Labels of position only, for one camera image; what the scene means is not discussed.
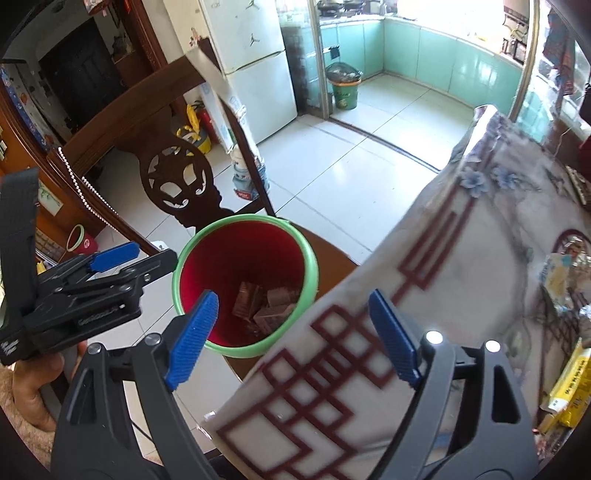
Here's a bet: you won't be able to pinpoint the red blue hanging cloth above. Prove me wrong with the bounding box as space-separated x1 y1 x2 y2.
540 0 578 116

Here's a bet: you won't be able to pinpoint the green kitchen trash can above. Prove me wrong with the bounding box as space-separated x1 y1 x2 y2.
325 62 363 110

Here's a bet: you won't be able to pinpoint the red fire extinguisher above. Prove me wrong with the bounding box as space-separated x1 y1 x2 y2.
194 102 220 146

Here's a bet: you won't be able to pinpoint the red bin with green rim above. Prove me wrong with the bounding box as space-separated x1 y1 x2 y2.
172 215 320 359

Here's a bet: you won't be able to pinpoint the teal kitchen cabinets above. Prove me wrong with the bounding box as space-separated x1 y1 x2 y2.
318 14 527 104

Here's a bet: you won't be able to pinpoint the blue white snack wrapper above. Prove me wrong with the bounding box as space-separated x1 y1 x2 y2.
539 251 591 315

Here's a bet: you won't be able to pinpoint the metal sliding door frame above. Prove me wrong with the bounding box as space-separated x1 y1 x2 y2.
508 0 542 121

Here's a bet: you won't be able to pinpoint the dark wooden chair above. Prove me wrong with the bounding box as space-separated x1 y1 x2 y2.
46 51 361 384

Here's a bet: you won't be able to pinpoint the yellow packet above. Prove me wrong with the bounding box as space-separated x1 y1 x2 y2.
538 339 591 435

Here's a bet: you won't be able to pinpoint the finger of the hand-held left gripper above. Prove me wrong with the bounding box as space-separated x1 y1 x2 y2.
39 241 140 289
65 249 178 296

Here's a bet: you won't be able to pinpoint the dark wooden cabinet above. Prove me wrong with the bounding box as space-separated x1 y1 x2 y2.
0 0 199 259

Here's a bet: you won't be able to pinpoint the brown snack wrapper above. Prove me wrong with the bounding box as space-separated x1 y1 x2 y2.
252 305 298 334
265 287 298 308
233 282 264 319

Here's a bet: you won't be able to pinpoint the small red plastic basin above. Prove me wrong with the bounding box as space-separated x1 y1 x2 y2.
66 223 98 257

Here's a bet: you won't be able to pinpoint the floral printed table cover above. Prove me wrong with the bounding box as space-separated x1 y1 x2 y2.
203 105 591 480

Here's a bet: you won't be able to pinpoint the person's left hand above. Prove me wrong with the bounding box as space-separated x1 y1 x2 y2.
11 352 66 432

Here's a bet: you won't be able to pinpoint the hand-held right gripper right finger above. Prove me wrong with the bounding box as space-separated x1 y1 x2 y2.
368 289 539 480

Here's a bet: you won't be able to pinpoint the dark snack packet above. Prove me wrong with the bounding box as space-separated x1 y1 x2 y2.
566 166 591 206

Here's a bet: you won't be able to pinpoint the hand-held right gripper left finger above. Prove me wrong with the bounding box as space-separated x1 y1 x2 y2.
50 290 220 480

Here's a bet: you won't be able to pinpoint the white refrigerator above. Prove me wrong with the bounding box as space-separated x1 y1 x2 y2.
164 0 298 144

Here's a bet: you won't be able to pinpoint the yellow plastic jug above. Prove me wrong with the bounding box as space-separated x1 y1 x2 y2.
175 105 213 155

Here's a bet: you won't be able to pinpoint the white bead string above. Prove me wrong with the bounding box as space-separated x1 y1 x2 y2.
59 147 126 232

